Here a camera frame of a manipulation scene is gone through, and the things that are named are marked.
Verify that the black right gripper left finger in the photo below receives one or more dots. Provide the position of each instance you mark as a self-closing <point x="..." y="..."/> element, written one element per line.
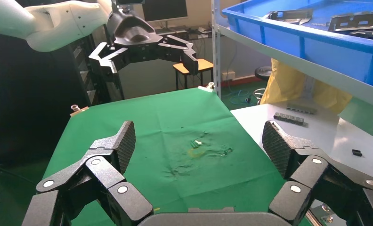
<point x="124" y="146"/>

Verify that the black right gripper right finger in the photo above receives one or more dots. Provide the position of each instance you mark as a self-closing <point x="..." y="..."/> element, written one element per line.
<point x="277" y="146"/>

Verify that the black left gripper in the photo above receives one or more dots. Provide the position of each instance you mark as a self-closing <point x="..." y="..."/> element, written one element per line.
<point x="133" y="34"/>

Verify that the stamped sheet metal bracket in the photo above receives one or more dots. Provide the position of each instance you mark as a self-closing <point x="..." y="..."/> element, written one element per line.
<point x="372" y="34"/>
<point x="358" y="20"/>
<point x="292" y="15"/>

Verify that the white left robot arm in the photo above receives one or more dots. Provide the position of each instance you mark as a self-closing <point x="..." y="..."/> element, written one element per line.
<point x="49" y="21"/>

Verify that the grey slotted metal strip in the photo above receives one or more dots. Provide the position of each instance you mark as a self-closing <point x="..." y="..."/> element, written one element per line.
<point x="289" y="119"/>
<point x="302" y="109"/>

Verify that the dark office desk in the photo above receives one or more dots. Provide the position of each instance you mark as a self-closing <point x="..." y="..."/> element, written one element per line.
<point x="180" y="35"/>

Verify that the green table cloth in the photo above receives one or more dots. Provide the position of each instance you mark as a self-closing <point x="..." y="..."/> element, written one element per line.
<point x="174" y="124"/>

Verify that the yellow top wooden stool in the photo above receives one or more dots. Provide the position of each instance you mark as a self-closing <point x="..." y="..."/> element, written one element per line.
<point x="205" y="65"/>

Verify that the black computer monitor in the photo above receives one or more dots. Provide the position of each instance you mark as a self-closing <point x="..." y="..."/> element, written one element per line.
<point x="164" y="9"/>

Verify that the silver binder clip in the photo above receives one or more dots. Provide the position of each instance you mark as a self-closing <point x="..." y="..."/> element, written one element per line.
<point x="209" y="86"/>
<point x="79" y="110"/>
<point x="327" y="215"/>

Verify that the yellow plastic bag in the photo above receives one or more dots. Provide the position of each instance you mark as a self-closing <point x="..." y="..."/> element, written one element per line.
<point x="286" y="84"/>

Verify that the black ribbed equipment column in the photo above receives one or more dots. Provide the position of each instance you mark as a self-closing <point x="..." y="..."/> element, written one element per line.
<point x="83" y="78"/>

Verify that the small black plastic clip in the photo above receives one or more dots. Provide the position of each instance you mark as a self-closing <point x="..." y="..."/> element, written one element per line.
<point x="357" y="153"/>

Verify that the white metal shelf board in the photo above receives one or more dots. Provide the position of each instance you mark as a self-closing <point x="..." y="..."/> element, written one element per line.
<point x="298" y="67"/>

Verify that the blue plastic bin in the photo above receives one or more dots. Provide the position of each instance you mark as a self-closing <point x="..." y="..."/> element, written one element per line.
<point x="283" y="46"/>

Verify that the perforated grey shelf post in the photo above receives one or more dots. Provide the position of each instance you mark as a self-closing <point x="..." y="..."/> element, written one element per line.
<point x="216" y="46"/>

